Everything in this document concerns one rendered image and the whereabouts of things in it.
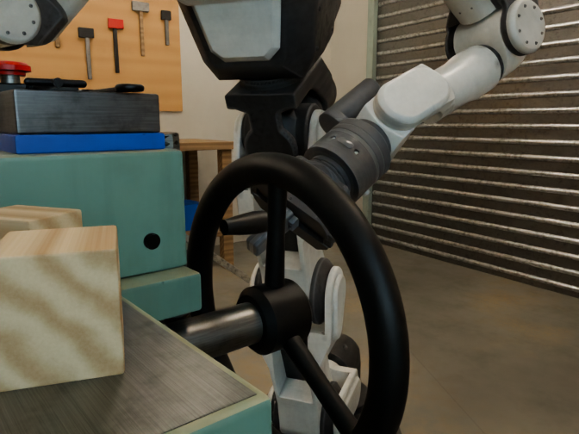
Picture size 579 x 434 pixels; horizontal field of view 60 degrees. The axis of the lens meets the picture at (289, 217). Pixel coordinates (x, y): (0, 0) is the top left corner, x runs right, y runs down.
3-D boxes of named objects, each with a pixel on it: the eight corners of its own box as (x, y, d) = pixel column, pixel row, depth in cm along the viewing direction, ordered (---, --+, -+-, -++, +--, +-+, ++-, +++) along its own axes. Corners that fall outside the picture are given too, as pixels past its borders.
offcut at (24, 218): (-34, 287, 25) (-42, 214, 24) (23, 269, 28) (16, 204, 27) (35, 297, 23) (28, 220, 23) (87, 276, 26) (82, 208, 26)
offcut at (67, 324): (19, 342, 19) (7, 231, 18) (123, 329, 20) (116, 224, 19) (-4, 394, 15) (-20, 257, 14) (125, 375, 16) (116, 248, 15)
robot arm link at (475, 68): (416, 124, 77) (491, 77, 86) (470, 114, 69) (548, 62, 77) (391, 58, 75) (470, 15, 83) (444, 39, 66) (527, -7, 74)
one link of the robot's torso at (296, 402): (283, 400, 138) (265, 246, 118) (355, 415, 131) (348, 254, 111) (262, 445, 125) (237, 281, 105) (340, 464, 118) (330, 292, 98)
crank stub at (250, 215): (270, 236, 55) (278, 220, 54) (226, 244, 52) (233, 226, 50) (259, 220, 57) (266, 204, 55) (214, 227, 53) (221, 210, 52)
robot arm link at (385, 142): (359, 204, 69) (406, 158, 74) (389, 163, 59) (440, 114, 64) (299, 149, 70) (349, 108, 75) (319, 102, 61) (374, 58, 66)
